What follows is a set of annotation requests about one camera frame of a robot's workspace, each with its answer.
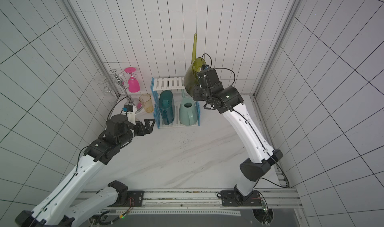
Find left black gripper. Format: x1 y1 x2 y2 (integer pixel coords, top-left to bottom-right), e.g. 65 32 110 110
117 119 156 147

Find olive green translucent watering can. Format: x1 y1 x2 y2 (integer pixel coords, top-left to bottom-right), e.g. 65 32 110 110
184 33 207 98

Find dark teal watering can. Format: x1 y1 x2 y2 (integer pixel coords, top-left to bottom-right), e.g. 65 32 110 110
159 90 175 125

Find mint green watering can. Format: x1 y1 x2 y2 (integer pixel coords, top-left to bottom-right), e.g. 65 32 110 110
179 89 198 126

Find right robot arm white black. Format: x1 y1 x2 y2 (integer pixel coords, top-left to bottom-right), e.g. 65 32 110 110
190 65 283 199

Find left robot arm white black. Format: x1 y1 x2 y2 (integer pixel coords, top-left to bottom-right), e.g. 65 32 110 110
15 115 156 227

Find white blue two-tier shelf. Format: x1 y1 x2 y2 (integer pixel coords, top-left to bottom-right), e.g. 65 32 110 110
151 77 188 129

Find amber translucent plastic cup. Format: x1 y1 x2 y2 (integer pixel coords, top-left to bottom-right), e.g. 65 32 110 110
139 93 154 113

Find pink upside-down wine glass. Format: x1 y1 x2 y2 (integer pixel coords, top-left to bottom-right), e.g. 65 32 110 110
124 67 141 93

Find chrome glass holder stand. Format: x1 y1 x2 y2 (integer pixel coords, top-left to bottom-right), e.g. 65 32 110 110
97 69 143 114

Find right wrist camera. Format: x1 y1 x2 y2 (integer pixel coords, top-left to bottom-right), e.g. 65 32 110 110
201 64 210 71

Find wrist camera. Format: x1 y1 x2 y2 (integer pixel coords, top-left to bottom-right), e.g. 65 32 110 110
201 64 210 71
123 104 137 125

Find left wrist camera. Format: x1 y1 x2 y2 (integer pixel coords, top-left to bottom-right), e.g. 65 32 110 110
123 104 137 125

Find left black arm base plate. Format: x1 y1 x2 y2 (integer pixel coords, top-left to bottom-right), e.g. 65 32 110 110
108 181 145 207

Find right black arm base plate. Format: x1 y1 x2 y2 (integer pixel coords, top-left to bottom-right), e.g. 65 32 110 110
217 190 264 207

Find aluminium mounting rail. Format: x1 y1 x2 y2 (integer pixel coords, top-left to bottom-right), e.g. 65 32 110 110
91 189 304 217

